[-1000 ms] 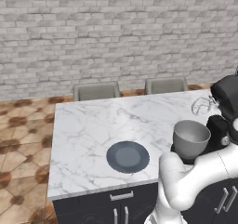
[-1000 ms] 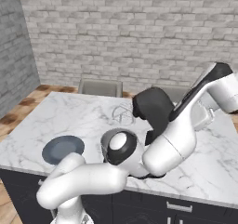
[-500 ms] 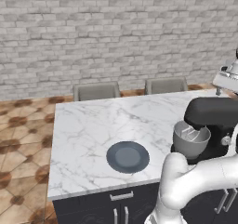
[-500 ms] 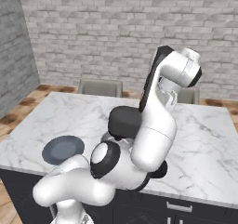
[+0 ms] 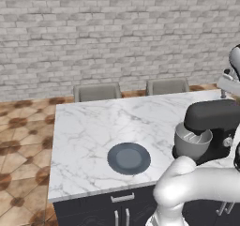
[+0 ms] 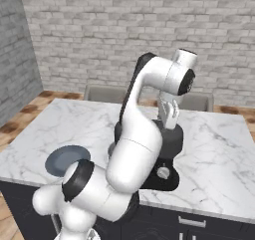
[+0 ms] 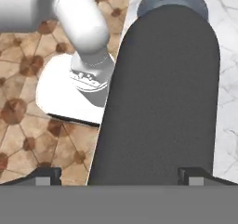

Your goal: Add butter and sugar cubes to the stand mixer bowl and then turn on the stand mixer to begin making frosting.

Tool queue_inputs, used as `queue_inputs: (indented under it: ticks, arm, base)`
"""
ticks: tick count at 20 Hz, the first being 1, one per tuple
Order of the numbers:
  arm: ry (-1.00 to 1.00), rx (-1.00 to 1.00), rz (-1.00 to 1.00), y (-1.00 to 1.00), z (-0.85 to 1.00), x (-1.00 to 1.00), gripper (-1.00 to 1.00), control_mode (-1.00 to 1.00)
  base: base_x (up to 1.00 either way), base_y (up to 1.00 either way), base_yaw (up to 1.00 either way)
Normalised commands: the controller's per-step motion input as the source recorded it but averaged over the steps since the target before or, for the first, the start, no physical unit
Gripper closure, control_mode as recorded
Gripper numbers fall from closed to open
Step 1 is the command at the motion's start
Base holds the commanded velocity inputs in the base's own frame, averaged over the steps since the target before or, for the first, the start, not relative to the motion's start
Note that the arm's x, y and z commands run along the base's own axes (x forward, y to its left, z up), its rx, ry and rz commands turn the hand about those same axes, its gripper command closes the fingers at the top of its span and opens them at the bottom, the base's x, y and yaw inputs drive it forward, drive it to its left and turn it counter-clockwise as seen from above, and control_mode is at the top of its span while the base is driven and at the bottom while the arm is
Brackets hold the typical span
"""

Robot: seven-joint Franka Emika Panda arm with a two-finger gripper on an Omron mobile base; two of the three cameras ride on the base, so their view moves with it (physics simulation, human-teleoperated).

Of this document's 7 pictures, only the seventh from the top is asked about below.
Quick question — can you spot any white cylinder on white plate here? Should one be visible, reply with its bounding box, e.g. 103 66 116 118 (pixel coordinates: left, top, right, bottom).
34 0 116 127

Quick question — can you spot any dark grey stand mixer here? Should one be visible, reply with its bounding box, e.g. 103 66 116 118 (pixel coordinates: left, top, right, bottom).
86 4 221 187

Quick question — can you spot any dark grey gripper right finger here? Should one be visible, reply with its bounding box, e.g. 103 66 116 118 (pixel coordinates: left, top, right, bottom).
178 166 238 187

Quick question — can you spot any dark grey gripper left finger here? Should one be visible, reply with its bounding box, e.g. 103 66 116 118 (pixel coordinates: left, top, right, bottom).
0 166 62 187

